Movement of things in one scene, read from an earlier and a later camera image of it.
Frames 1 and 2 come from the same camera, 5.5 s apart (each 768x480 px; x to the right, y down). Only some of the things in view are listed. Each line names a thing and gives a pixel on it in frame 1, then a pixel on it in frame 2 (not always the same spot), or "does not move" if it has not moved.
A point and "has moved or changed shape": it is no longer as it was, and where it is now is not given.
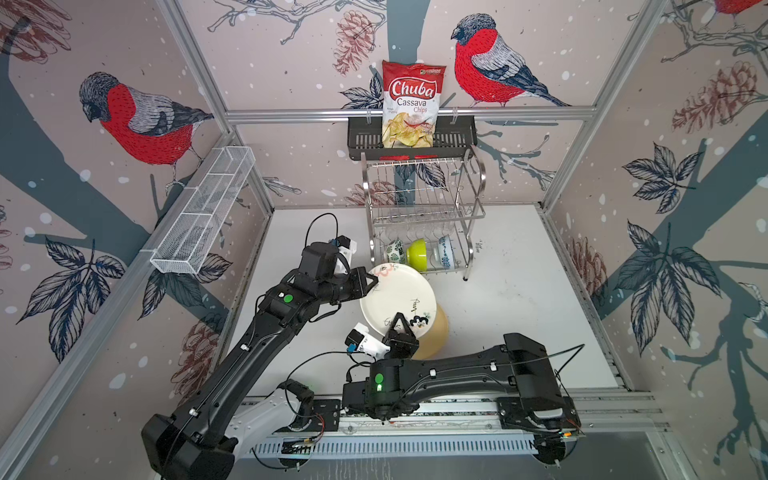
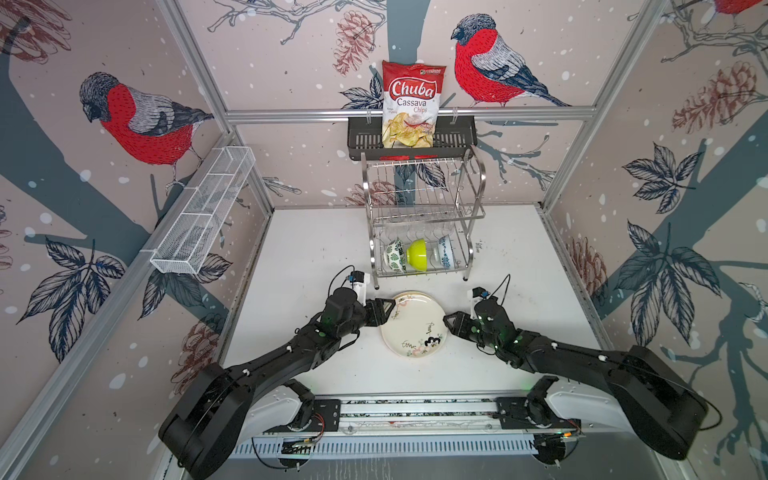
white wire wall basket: (182, 249) does not move
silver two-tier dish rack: (420, 211) does not move
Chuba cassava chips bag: (411, 95) does not move
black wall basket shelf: (452, 141) does not move
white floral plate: (404, 289) has moved or changed shape
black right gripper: (398, 345) -> (459, 320)
